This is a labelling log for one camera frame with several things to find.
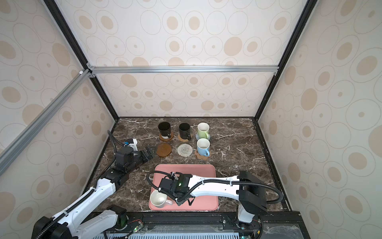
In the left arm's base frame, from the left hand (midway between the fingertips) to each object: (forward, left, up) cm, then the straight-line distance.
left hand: (155, 148), depth 80 cm
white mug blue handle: (+7, -26, -10) cm, 29 cm away
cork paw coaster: (+4, -26, -18) cm, 32 cm away
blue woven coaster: (+20, -23, -18) cm, 36 cm away
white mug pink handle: (-22, -2, -17) cm, 28 cm away
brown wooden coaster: (+9, 0, -18) cm, 20 cm away
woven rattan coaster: (+18, -13, -19) cm, 29 cm away
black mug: (+23, 0, -11) cm, 26 cm away
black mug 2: (+21, -14, -13) cm, 28 cm away
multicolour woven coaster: (+10, -15, -18) cm, 26 cm away
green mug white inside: (+20, -27, -10) cm, 35 cm away
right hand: (-21, -15, -13) cm, 29 cm away
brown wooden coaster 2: (+18, -2, -18) cm, 26 cm away
